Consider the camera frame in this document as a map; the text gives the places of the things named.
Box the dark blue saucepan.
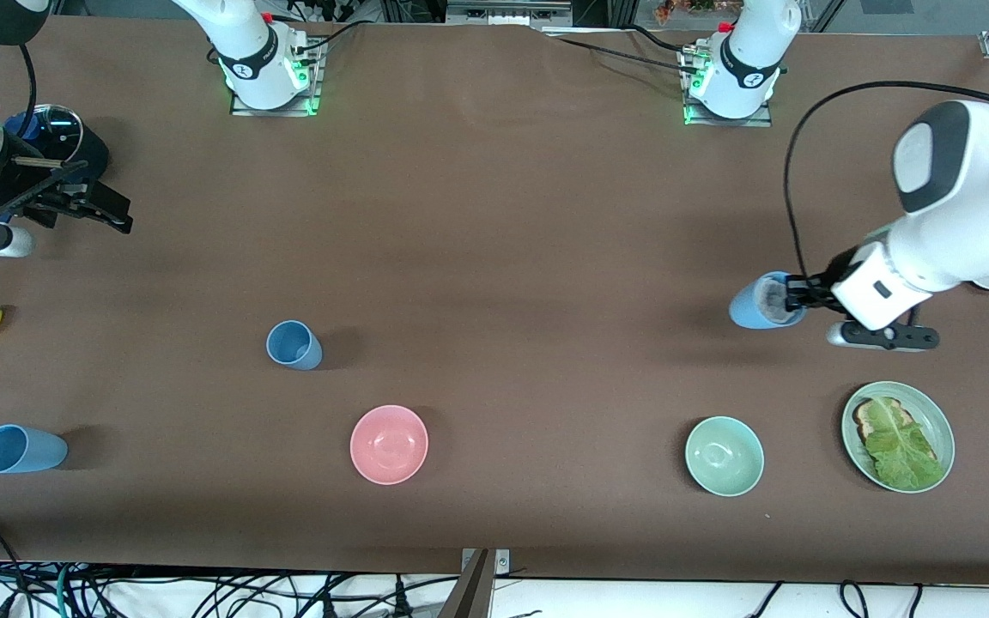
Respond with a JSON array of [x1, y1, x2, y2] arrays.
[[3, 103, 111, 197]]

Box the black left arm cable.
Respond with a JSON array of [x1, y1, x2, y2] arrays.
[[784, 81, 989, 280]]

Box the brown table cloth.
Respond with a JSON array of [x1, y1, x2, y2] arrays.
[[0, 15, 989, 585]]

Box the black base cable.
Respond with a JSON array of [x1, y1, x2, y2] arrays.
[[544, 34, 700, 78], [623, 24, 693, 54], [293, 19, 375, 65]]

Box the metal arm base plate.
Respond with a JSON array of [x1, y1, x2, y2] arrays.
[[230, 39, 322, 118], [682, 47, 773, 129]]

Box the grey power strip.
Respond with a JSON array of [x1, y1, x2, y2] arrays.
[[446, 0, 574, 28]]

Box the pink bowl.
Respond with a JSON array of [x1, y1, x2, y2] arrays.
[[349, 404, 429, 486]]

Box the toast slice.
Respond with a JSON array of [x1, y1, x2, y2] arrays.
[[852, 397, 937, 464]]

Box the glass lid blue knob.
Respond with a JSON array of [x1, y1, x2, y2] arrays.
[[5, 104, 84, 173]]

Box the green plate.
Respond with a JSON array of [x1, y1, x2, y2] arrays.
[[841, 381, 956, 494]]

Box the dark stand pole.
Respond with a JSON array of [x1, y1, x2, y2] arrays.
[[438, 549, 495, 618]]

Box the white tissue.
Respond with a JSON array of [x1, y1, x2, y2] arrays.
[[761, 283, 792, 323]]

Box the mint green bowl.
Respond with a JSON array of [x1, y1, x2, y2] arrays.
[[685, 416, 765, 497]]

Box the green lettuce leaf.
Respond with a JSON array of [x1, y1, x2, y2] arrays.
[[864, 399, 946, 492]]

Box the metal bracket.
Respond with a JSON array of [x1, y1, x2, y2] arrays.
[[460, 549, 512, 576]]

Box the blue cup holding tissue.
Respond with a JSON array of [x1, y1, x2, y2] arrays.
[[729, 271, 808, 330]]

